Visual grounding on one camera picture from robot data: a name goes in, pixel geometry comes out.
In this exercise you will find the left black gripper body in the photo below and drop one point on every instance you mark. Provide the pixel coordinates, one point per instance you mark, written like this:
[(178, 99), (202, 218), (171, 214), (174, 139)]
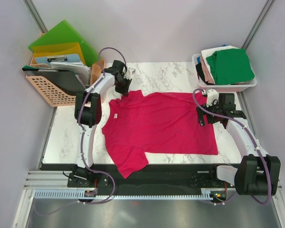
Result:
[(125, 80)]

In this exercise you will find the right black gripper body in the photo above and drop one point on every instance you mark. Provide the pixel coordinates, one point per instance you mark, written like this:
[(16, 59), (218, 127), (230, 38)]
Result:
[(215, 107)]

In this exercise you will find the pink red t shirt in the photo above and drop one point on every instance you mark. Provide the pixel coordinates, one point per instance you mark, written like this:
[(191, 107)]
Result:
[(155, 123)]

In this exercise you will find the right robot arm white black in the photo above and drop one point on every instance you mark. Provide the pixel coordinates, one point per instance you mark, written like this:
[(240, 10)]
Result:
[(258, 172)]

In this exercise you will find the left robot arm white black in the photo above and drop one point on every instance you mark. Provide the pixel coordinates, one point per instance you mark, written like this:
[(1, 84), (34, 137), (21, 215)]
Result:
[(88, 111)]

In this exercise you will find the white plastic laundry basket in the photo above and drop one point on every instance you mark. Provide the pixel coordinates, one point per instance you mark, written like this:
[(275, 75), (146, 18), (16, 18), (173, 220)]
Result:
[(222, 88)]

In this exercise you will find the beige t shirt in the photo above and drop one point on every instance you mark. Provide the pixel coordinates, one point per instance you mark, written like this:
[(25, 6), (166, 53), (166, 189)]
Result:
[(207, 75)]

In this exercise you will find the white paper documents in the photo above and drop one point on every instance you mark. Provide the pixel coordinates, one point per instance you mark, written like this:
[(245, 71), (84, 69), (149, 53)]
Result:
[(79, 69)]

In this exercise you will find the green t shirt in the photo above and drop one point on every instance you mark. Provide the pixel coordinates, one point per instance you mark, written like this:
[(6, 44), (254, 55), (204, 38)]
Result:
[(230, 66)]

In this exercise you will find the black t shirt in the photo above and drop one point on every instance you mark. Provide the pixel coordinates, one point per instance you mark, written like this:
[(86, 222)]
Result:
[(200, 73)]

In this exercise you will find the blue clipboard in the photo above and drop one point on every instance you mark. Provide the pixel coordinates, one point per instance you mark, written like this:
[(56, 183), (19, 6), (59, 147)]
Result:
[(69, 58)]

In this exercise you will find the black folder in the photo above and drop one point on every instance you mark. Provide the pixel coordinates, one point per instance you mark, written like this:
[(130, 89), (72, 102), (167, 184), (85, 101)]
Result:
[(66, 80)]

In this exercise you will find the yellow plastic folder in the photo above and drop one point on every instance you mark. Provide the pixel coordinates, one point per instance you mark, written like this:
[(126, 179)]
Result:
[(58, 49)]

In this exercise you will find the white t shirt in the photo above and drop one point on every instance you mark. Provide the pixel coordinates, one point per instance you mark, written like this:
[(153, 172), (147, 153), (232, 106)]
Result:
[(208, 52)]

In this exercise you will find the green plastic folder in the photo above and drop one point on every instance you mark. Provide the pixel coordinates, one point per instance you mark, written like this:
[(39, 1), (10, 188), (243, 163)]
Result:
[(63, 32)]

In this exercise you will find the peach perforated file organizer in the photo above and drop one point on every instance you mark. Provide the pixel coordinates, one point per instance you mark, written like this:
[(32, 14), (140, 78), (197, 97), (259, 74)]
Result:
[(52, 94)]

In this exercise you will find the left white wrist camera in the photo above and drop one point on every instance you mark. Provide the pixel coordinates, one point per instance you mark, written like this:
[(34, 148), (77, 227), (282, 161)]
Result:
[(130, 73)]

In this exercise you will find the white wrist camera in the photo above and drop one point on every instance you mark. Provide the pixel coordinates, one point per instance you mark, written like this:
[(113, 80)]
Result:
[(212, 97), (130, 73)]

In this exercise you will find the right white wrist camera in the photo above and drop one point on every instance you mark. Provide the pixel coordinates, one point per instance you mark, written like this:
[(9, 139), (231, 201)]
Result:
[(212, 97)]

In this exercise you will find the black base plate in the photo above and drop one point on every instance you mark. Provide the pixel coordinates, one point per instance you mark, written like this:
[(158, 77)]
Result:
[(100, 168)]

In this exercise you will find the white slotted cable duct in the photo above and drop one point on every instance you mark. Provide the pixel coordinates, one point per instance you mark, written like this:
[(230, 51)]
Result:
[(83, 195)]

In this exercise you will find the left aluminium corner post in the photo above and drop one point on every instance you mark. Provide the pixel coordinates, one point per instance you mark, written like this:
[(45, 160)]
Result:
[(35, 15)]

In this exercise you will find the aluminium corner post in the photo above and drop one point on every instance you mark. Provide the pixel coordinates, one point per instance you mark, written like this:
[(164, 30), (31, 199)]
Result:
[(35, 15), (257, 24)]

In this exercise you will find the right aluminium corner post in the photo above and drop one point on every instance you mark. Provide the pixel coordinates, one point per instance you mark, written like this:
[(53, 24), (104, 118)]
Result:
[(257, 24)]

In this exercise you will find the aluminium frame rail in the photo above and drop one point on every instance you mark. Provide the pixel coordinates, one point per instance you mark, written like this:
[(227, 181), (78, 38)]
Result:
[(47, 178)]

